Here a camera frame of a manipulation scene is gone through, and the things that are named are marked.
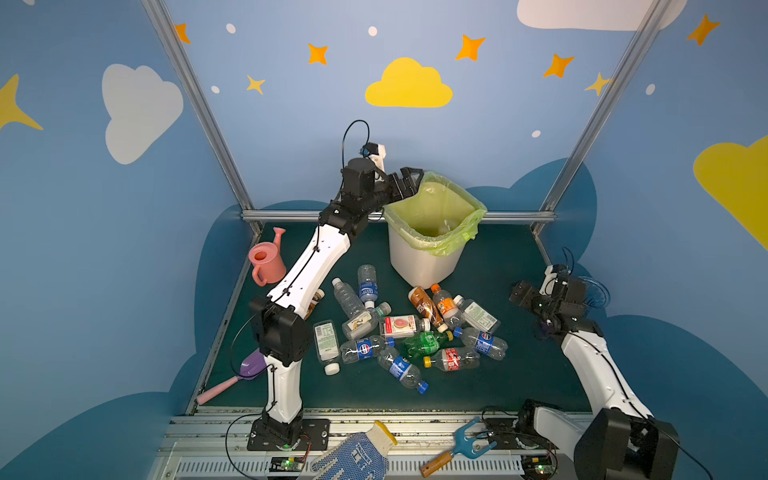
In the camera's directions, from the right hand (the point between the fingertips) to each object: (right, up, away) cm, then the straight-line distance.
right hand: (529, 288), depth 85 cm
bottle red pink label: (-36, -12, +4) cm, 39 cm away
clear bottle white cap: (-54, -5, +9) cm, 55 cm away
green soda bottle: (-30, -17, +2) cm, 35 cm away
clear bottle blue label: (-48, 0, +13) cm, 49 cm away
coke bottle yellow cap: (-23, -20, -3) cm, 30 cm away
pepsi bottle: (-48, -17, -1) cm, 51 cm away
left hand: (-35, +30, -11) cm, 47 cm away
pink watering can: (-81, +8, +11) cm, 82 cm away
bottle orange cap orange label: (-22, -7, +8) cm, 25 cm away
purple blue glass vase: (+16, -1, -5) cm, 17 cm away
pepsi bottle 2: (-13, -16, 0) cm, 21 cm away
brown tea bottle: (-32, -3, +10) cm, 33 cm away
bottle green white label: (-13, -9, +8) cm, 18 cm away
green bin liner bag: (-23, +23, +19) cm, 38 cm away
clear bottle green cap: (-48, -11, +3) cm, 50 cm away
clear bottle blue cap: (-37, -22, -5) cm, 43 cm away
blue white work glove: (-48, -39, -15) cm, 63 cm away
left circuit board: (-66, -41, -15) cm, 79 cm away
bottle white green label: (-59, -17, +1) cm, 62 cm away
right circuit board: (-4, -42, -13) cm, 44 cm away
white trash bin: (-31, +5, +8) cm, 33 cm away
